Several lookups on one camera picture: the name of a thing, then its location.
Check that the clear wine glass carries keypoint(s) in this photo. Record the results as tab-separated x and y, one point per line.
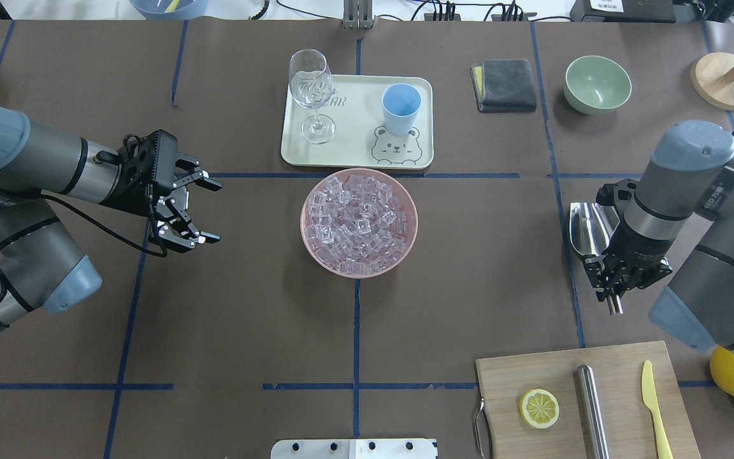
311	86

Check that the dark grey folded cloth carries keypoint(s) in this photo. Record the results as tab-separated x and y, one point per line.
508	87

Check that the yellow plastic knife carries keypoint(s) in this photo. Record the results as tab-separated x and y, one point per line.
650	400

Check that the light blue cup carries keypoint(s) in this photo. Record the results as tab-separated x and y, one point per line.
401	103

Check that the mint green bowl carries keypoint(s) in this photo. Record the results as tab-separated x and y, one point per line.
595	85

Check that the yellow plastic fork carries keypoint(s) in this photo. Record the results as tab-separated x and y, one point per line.
173	6

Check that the silver metal ice scoop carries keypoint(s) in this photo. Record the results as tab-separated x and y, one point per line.
591	226

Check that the yellow sponge under cloth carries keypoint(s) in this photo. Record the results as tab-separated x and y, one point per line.
477	74

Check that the blue bowl on desk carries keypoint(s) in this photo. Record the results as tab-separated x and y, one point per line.
154	10

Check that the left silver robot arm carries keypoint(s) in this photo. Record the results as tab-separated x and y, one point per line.
42	266

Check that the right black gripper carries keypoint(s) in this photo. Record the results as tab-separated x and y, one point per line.
634	249

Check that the aluminium frame post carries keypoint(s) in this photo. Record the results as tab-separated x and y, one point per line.
358	14

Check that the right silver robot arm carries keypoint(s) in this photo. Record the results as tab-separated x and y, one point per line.
676	222

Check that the pink bowl with ice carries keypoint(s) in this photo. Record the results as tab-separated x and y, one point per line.
359	223

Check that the cream serving tray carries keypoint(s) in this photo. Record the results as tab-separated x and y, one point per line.
361	140

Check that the half lemon slice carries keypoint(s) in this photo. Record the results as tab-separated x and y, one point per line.
539	408

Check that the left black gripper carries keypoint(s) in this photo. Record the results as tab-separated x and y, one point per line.
126	199

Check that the wooden cup stand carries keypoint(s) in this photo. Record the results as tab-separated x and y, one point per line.
712	77

